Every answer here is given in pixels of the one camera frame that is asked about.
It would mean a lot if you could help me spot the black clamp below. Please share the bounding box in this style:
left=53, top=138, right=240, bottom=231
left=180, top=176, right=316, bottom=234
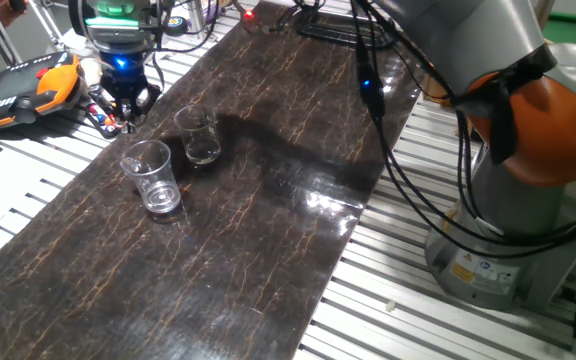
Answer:
left=295, top=7, right=394, bottom=50

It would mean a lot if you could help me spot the person hand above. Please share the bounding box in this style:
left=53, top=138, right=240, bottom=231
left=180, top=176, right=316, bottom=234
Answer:
left=0, top=0, right=29, bottom=16

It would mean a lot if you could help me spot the thin aluminium frame bar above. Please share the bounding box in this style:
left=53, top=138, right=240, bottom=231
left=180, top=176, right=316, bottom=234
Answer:
left=27, top=0, right=64, bottom=49

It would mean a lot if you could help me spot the billiard ball triangle toy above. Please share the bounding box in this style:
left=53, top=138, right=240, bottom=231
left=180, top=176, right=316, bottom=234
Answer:
left=83, top=97, right=129, bottom=140

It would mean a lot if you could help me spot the green mini pool table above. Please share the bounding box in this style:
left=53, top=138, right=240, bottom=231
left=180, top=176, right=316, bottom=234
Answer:
left=542, top=12, right=576, bottom=49

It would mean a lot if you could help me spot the white egg shaped object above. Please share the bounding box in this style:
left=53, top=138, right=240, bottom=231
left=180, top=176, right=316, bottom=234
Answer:
left=78, top=57, right=103, bottom=96

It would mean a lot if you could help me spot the black filament spool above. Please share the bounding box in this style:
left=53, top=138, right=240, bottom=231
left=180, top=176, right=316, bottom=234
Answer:
left=67, top=0, right=89, bottom=39

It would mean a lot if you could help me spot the orange black teach pendant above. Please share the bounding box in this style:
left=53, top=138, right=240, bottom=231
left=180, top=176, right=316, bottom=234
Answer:
left=0, top=51, right=83, bottom=132

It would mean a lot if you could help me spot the silver metal post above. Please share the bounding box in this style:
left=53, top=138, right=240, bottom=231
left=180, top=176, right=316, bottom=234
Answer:
left=186, top=0, right=208, bottom=34

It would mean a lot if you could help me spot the clear glass beaker cup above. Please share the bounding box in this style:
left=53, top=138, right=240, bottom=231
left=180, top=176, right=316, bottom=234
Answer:
left=173, top=103, right=223, bottom=167

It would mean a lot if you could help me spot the green silver camera mount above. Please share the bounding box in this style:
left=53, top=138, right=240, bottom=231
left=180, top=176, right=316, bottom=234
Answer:
left=81, top=0, right=158, bottom=54

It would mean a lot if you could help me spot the round tape measure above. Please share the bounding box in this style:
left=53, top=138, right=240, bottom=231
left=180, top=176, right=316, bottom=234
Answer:
left=165, top=15, right=189, bottom=35

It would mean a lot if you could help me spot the clear ribbed plastic cup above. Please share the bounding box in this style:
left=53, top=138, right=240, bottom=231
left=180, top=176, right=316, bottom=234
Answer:
left=119, top=139, right=183, bottom=215

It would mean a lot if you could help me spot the dark marble pattern mat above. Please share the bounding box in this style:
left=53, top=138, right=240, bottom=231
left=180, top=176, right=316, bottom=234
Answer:
left=0, top=0, right=427, bottom=360

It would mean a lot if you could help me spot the purple object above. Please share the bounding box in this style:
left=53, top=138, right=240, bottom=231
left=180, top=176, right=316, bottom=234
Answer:
left=202, top=0, right=222, bottom=21

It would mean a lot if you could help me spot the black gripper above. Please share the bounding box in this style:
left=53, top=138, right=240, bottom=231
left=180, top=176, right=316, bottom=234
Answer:
left=99, top=49, right=163, bottom=135

